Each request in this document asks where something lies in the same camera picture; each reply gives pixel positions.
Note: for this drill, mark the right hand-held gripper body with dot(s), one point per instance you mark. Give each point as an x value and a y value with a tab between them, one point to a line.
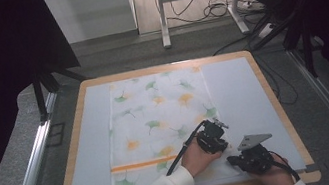
253	158

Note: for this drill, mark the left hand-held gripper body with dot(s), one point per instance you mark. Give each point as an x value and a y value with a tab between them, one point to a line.
210	137

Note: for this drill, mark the white leaf-print cloth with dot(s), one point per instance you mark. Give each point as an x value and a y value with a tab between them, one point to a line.
156	114

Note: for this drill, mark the person's left hand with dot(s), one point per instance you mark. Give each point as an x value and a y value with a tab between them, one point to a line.
195	160

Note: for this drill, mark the person's right hand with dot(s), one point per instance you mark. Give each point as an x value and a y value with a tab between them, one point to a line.
276	178

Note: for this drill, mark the pale blue table mat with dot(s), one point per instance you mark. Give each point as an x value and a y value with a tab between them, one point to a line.
240	93

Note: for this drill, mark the white power strip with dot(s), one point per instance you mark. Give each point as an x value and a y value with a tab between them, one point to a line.
266	30

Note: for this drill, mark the black metal stand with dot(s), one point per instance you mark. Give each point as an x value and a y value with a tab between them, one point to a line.
39	96
307	48

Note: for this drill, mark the small black floor plate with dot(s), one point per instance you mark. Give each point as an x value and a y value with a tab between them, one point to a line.
56	134

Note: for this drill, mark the white cabinet panel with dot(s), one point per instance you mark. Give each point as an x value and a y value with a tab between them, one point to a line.
90	13

